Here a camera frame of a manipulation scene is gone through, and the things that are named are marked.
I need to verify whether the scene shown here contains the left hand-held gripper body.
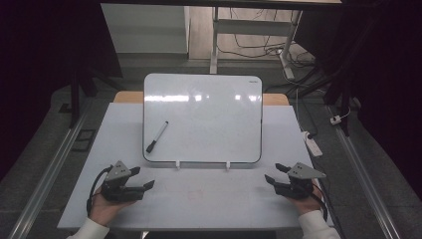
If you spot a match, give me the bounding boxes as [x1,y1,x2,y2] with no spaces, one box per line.
[100,159,146,203]

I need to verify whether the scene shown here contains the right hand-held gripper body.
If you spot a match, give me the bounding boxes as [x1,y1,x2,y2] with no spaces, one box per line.
[273,161,327,201]

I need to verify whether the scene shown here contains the white marker with black cap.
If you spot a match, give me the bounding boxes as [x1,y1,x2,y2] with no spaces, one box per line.
[145,120,170,154]

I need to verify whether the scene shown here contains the white whiteboard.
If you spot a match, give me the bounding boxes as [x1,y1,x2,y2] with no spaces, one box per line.
[141,73,264,164]

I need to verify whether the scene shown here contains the person's right hand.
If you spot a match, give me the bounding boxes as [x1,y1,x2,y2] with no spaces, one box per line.
[286,184,323,217]

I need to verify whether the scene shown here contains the person's left hand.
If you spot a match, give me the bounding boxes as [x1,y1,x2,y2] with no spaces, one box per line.
[88,184,137,228]

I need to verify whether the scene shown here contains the white power strip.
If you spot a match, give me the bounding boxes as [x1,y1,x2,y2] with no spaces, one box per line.
[301,130,323,158]

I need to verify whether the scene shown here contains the white table cover sheet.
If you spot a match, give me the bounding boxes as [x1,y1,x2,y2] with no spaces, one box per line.
[56,102,334,232]

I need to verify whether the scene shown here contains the wooden board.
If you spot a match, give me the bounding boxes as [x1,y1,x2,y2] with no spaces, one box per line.
[112,91,291,107]

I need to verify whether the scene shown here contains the black stand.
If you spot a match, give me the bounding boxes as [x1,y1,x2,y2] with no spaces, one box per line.
[67,64,124,129]
[321,64,354,137]

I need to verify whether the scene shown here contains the white cabinet panel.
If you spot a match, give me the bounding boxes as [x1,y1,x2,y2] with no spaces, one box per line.
[101,3,191,55]

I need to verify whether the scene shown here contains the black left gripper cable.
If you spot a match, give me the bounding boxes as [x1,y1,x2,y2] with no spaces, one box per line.
[86,165,112,217]

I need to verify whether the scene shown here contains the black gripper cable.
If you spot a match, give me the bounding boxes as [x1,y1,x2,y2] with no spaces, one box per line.
[86,165,112,217]
[311,182,346,239]

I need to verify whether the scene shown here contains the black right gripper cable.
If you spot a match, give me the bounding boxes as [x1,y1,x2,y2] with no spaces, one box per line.
[311,182,346,239]

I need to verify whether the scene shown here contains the metal rail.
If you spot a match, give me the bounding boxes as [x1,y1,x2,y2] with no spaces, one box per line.
[7,108,92,239]
[325,105,403,239]

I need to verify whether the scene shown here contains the black floor cables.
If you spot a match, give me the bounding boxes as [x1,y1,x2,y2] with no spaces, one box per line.
[217,7,317,69]

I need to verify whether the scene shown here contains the white desk frame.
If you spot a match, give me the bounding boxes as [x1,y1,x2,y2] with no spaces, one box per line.
[209,6,304,81]

